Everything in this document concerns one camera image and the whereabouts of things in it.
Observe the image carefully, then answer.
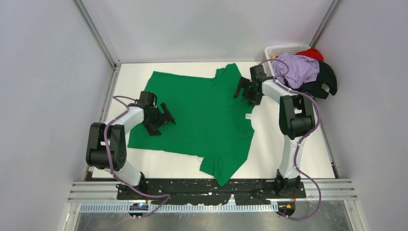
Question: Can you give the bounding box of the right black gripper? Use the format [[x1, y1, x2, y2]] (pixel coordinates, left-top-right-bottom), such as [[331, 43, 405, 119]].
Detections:
[[234, 77, 263, 106]]

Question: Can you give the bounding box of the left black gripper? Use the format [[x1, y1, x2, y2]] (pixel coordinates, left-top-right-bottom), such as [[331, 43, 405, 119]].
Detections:
[[143, 103, 175, 136]]

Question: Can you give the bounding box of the green t shirt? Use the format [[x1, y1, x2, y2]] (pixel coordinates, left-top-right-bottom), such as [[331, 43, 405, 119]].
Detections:
[[128, 63, 254, 186]]

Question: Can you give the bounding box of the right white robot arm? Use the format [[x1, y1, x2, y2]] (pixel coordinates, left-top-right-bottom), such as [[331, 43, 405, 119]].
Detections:
[[233, 64, 316, 198]]

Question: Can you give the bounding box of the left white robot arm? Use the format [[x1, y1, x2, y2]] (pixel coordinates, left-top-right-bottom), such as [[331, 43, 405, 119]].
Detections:
[[86, 91, 175, 199]]

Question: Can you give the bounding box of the white plastic laundry basket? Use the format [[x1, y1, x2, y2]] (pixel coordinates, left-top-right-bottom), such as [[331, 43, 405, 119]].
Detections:
[[265, 44, 310, 88]]

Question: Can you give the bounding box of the lilac t shirt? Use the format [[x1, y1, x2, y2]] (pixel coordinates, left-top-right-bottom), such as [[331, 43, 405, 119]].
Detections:
[[271, 53, 320, 89]]

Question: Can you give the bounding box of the black t shirt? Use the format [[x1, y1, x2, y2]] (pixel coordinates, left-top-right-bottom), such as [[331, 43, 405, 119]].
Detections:
[[294, 61, 338, 99]]

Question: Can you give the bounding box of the red t shirt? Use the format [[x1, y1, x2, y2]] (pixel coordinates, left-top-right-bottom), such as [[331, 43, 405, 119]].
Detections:
[[296, 48, 324, 62]]

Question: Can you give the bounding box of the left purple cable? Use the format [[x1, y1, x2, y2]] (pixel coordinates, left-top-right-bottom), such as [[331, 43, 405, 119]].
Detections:
[[103, 95, 171, 218]]

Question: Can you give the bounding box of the purple cable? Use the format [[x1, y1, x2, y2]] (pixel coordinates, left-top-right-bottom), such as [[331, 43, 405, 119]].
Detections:
[[103, 95, 171, 218], [258, 58, 322, 221]]

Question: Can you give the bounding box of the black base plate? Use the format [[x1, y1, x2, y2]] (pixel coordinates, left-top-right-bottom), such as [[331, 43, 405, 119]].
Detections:
[[116, 178, 306, 205]]

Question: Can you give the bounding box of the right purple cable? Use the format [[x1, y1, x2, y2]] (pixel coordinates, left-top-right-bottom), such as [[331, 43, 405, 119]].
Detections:
[[258, 58, 322, 221]]

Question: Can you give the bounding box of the slotted grey cable duct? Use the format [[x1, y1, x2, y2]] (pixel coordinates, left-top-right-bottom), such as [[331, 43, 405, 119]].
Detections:
[[79, 202, 278, 214]]

